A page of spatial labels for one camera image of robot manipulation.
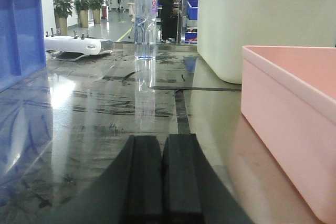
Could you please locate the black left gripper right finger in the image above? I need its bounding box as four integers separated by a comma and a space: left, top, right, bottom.
162, 134, 202, 215

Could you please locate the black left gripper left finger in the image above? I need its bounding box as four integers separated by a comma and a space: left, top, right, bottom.
128, 135, 163, 216

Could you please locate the pink plastic bin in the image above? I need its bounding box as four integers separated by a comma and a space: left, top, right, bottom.
241, 46, 335, 223

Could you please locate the blue bin in background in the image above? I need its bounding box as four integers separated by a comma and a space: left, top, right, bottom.
187, 0, 198, 20

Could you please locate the blue bin on table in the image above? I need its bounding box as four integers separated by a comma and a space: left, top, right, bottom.
1, 0, 46, 91

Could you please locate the white remote controller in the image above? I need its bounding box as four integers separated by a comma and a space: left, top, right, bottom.
44, 31, 114, 61

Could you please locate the cream plastic basket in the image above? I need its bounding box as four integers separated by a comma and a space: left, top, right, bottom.
197, 0, 335, 84

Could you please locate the person in black clothes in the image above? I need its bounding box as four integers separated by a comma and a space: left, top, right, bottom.
158, 0, 174, 43

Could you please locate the clear water bottle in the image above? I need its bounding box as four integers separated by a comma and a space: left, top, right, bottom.
134, 0, 157, 59

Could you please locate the plant in gold pot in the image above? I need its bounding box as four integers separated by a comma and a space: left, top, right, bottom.
74, 0, 89, 28
53, 0, 73, 36
89, 0, 104, 24

